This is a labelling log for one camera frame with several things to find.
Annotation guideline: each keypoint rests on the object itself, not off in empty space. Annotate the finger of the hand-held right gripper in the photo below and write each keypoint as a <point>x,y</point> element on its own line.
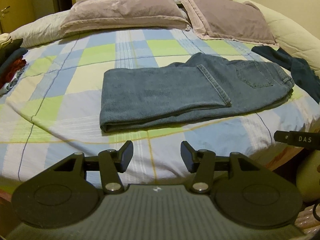
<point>282,136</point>

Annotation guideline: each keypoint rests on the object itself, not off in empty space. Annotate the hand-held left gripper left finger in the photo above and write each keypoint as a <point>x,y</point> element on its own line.
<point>127,155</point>

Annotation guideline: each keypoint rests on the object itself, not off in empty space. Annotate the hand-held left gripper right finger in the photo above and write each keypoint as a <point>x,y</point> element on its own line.
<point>187,156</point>

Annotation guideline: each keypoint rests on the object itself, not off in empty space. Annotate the blue jeans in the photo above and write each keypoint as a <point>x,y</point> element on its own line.
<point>162,95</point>

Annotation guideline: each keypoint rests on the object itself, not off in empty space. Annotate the stack of folded clothes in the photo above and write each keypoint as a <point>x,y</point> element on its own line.
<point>10,48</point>

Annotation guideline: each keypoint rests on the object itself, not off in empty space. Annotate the pale rounded object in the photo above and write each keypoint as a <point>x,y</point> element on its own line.
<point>310,177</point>

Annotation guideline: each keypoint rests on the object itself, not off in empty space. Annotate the navy garment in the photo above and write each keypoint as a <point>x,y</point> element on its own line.
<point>302,75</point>

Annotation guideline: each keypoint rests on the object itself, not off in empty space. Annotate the pink dotted fabric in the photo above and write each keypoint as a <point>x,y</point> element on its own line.
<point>307,221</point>

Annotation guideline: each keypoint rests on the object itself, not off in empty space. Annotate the checked bed sheet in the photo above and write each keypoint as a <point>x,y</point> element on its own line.
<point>75,85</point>

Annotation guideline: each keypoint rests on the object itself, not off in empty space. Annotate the pink pillow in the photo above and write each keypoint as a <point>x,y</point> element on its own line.
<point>225,17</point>
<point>125,7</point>

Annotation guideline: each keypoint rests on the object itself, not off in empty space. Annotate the dark teal folded garment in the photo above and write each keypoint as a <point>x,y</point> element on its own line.
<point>15,56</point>

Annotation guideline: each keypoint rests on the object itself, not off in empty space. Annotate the white striped pillow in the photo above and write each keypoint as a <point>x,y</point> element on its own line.
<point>37,32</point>

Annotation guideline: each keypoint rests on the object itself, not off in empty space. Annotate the cream folded garment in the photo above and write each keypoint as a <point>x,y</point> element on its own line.
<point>4,40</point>

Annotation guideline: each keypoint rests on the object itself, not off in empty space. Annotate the wooden door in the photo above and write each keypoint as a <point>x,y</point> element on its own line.
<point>17,2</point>

